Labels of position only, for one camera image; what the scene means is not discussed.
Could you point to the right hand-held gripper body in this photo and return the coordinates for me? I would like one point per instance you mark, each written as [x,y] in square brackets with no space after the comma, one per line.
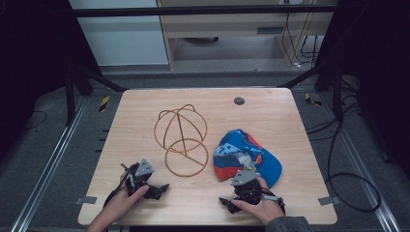
[248,191]

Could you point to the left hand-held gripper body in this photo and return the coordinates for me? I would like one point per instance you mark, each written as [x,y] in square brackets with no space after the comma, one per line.
[139,179]

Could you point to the blue and orange cap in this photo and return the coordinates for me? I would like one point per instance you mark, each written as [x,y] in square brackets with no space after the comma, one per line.
[237,148]

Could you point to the person's right hand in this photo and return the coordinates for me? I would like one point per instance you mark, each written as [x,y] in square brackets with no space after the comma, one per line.
[266,208]

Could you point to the person's left hand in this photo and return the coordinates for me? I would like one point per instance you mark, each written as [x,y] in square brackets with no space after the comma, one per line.
[121,203]

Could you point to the grey tape strip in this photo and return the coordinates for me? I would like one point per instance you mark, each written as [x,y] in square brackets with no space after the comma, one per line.
[328,200]
[86,200]

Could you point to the black metal stand leg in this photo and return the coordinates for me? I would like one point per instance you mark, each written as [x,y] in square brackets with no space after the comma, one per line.
[325,80]
[96,79]

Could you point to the white cabinet panel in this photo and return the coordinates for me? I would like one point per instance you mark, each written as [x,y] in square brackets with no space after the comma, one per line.
[122,38]

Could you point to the black curtain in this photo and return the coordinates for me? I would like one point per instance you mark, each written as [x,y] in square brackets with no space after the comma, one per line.
[377,64]
[35,64]

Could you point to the aluminium floor rail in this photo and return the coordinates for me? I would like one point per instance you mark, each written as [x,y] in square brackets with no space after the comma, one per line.
[364,174]
[48,167]

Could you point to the black horizontal frame bar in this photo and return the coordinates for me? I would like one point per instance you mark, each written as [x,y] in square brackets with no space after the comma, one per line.
[193,11]

